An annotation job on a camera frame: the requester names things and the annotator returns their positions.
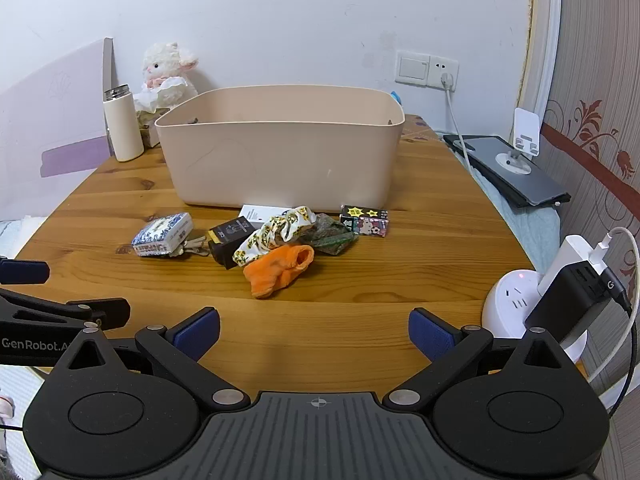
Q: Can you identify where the blue white patterned packet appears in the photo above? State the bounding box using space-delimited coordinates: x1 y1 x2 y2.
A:
131 212 194 258

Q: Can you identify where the white thermos bottle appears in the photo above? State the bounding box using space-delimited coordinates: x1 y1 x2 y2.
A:
103 85 145 163

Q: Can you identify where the orange sock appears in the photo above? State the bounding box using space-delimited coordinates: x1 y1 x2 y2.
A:
243 244 316 300

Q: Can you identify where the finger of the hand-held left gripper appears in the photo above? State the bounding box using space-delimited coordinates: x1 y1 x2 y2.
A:
0 287 132 333
0 257 51 284

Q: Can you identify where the white wall switch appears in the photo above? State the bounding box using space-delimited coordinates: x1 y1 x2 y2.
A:
396 50 431 86

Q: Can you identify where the white floral sock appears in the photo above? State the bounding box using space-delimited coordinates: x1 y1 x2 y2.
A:
232 205 319 267

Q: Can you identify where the white plug with cable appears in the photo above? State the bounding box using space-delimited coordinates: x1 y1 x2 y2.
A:
440 72 475 172

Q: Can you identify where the white plush sheep toy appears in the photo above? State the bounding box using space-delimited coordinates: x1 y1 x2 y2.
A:
134 41 200 112

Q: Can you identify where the white charger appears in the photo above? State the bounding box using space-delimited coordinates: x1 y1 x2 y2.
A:
537 234 610 297

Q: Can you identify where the small patterned box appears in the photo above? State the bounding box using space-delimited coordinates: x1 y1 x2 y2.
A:
137 107 171 149

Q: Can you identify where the black charging cable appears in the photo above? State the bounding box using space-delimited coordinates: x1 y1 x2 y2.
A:
606 278 640 415

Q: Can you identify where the black cartoon sticker box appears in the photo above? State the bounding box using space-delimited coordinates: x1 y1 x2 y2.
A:
339 204 390 238

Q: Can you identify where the white charging cable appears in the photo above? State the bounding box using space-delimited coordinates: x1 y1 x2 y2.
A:
587 227 640 386

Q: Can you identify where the dark laptop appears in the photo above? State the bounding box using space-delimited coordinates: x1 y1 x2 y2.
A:
442 133 572 209

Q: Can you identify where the black charger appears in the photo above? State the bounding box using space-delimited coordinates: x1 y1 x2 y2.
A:
524 259 615 347

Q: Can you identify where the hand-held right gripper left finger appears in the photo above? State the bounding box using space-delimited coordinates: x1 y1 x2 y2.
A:
47 307 252 408

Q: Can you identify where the white phone stand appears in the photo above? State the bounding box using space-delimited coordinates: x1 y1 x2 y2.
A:
495 108 543 175

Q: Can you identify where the white small box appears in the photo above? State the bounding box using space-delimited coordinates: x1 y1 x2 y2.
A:
239 204 292 231

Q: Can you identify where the black small box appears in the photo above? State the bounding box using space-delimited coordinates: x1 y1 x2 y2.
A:
207 216 257 270

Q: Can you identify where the bunch of keys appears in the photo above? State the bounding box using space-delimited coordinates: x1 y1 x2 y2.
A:
170 235 209 258

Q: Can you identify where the beige plastic storage bin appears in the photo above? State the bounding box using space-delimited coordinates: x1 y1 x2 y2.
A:
154 86 406 214

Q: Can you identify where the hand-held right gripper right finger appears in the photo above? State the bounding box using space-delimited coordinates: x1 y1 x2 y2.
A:
382 308 581 408

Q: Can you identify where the grey bedding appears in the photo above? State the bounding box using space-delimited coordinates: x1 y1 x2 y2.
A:
469 164 562 277

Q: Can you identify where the round white power strip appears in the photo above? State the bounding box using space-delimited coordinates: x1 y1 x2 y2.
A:
481 269 589 377

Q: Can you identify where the green foil packet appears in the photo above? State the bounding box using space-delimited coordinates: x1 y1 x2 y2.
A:
312 213 360 257

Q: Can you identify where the pale purple headboard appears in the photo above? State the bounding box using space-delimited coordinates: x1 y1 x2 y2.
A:
0 37 117 222

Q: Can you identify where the white wall socket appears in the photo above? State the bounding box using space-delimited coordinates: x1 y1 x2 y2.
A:
429 55 460 91

